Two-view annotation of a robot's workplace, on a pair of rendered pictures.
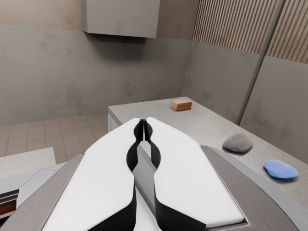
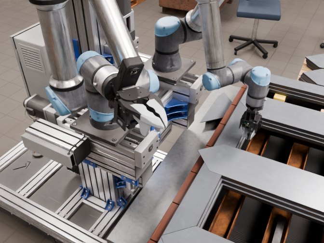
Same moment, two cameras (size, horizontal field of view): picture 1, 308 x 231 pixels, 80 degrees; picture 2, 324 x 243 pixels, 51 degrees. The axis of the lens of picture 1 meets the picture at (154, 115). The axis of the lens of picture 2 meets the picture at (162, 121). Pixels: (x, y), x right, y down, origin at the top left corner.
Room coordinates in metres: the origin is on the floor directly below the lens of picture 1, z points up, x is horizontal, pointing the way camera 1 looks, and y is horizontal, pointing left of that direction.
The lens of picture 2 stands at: (0.60, -0.26, 1.91)
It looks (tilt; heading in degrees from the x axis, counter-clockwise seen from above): 39 degrees down; 152
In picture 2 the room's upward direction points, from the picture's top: straight up
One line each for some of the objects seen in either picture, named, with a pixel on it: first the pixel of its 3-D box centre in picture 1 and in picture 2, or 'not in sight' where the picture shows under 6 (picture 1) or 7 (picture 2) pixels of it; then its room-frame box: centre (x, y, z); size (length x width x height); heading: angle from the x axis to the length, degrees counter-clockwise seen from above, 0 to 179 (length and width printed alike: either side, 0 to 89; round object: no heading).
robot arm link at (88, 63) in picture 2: not in sight; (96, 71); (-0.19, -0.03, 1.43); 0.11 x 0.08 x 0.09; 7
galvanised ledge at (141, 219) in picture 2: not in sight; (193, 148); (-0.47, 0.51, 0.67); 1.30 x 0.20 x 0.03; 124
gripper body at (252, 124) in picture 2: not in sight; (251, 115); (-0.22, 0.62, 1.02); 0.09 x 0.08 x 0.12; 124
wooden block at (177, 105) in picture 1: (181, 104); not in sight; (1.09, -0.16, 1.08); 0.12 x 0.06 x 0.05; 123
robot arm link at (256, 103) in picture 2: not in sight; (256, 99); (-0.22, 0.62, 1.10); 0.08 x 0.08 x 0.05
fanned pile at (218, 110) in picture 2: not in sight; (222, 109); (-0.64, 0.81, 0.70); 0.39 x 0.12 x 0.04; 124
